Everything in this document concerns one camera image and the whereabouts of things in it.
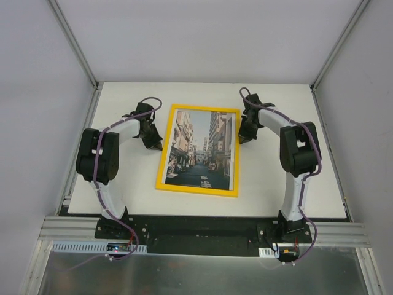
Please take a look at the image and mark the yellow photo frame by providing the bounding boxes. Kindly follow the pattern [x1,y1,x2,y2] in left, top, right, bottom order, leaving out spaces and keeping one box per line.
[154,103,242,199]

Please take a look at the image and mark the printed street photo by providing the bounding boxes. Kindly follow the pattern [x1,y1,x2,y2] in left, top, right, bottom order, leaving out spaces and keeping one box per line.
[164,108,236,191]

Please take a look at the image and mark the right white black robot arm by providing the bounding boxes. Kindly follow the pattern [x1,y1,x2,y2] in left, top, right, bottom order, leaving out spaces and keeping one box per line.
[238,93,322,243]

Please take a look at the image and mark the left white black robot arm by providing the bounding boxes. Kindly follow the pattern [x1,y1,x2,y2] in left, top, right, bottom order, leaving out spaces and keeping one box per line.
[76,97,163,239]

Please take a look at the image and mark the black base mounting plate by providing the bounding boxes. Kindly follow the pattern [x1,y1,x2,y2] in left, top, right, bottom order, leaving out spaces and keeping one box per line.
[95,215,312,257]

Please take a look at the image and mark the shiny metal sheet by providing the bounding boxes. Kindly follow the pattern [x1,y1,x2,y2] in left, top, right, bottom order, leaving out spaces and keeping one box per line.
[39,248,367,294]

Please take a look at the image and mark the left aluminium corner post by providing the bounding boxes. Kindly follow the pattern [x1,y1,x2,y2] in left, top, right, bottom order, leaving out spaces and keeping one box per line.
[47,0,101,90]

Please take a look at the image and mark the aluminium corner post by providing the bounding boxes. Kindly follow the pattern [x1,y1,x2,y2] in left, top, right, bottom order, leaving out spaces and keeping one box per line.
[309,0,372,93]
[47,0,101,90]

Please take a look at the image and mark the right white slotted cable duct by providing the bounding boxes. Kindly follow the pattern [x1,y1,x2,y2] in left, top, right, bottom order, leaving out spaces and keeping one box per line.
[258,248,280,259]

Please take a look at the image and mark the white slotted cable duct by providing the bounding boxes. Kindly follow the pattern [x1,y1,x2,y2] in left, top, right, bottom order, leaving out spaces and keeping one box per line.
[258,248,280,259]
[52,241,147,254]

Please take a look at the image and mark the aluminium front rail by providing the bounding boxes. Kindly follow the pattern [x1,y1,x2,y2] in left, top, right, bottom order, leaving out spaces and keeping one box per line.
[39,216,371,248]

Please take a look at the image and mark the left white slotted cable duct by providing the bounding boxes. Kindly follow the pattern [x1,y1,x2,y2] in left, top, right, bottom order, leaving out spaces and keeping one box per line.
[52,241,147,254]

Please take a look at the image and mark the right aluminium corner post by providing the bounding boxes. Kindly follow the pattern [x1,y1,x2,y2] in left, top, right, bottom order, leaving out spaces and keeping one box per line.
[309,0,372,93]

